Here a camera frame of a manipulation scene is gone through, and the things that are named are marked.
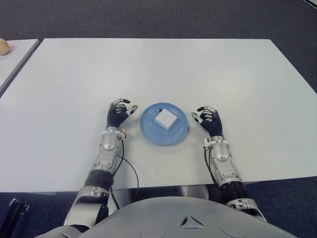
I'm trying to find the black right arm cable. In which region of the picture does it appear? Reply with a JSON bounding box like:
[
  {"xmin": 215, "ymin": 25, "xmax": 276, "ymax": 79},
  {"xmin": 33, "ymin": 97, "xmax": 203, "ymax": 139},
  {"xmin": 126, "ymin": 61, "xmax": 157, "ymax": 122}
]
[{"xmin": 204, "ymin": 147, "xmax": 225, "ymax": 198}]

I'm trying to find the white charger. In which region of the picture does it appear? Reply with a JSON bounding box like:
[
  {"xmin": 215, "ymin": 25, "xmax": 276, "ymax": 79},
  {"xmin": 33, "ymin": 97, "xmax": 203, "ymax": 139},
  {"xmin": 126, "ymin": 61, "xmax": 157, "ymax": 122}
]
[{"xmin": 155, "ymin": 108, "xmax": 179, "ymax": 131}]

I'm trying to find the beige round object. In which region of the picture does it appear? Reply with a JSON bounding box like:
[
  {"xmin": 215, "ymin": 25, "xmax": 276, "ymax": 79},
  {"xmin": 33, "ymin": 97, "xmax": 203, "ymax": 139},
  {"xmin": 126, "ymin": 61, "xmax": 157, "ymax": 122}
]
[{"xmin": 0, "ymin": 38, "xmax": 11, "ymax": 56}]

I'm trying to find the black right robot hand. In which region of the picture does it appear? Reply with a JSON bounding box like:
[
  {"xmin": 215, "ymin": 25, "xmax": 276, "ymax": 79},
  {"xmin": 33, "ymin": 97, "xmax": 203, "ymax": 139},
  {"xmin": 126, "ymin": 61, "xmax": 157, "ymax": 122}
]
[{"xmin": 190, "ymin": 105, "xmax": 224, "ymax": 137}]

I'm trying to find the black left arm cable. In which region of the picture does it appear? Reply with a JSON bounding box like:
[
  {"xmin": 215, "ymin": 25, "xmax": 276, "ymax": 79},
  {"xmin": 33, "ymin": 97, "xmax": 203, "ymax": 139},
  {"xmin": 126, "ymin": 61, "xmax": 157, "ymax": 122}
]
[{"xmin": 110, "ymin": 138, "xmax": 140, "ymax": 212}]

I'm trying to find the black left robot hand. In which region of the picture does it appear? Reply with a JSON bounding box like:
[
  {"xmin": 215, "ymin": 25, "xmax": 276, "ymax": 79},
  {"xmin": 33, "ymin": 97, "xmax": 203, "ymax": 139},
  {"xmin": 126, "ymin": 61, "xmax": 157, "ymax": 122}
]
[{"xmin": 106, "ymin": 98, "xmax": 139, "ymax": 130}]

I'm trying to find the grey robot torso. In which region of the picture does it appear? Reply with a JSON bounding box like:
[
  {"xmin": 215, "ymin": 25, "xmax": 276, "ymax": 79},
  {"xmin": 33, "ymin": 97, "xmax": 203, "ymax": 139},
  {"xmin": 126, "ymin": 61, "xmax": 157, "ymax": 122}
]
[{"xmin": 41, "ymin": 195, "xmax": 317, "ymax": 238}]

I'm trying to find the blue plate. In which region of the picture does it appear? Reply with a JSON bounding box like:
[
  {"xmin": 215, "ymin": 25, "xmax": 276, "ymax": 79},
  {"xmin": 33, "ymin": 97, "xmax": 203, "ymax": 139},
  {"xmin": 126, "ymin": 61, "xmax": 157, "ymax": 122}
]
[{"xmin": 140, "ymin": 102, "xmax": 191, "ymax": 146}]

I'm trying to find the grey robot leg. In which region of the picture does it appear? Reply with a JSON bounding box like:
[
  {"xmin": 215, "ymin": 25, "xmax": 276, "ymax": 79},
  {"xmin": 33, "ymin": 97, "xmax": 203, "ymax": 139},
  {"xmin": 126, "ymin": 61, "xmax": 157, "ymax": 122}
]
[{"xmin": 178, "ymin": 184, "xmax": 210, "ymax": 202}]

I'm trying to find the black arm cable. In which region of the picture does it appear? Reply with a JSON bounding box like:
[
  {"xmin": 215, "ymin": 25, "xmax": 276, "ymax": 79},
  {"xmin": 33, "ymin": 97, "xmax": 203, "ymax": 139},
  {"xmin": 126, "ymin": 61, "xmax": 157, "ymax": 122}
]
[
  {"xmin": 110, "ymin": 138, "xmax": 140, "ymax": 212},
  {"xmin": 204, "ymin": 147, "xmax": 225, "ymax": 198}
]

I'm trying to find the black metal stand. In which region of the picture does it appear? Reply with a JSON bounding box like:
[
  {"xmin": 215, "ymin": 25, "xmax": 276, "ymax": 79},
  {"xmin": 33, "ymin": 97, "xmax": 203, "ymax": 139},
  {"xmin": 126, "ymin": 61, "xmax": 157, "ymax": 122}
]
[{"xmin": 0, "ymin": 198, "xmax": 31, "ymax": 238}]

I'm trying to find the white side table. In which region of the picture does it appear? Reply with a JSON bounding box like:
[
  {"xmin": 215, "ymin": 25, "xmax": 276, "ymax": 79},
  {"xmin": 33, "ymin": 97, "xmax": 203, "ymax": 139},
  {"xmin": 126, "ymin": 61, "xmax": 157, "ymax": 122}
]
[{"xmin": 0, "ymin": 39, "xmax": 41, "ymax": 95}]

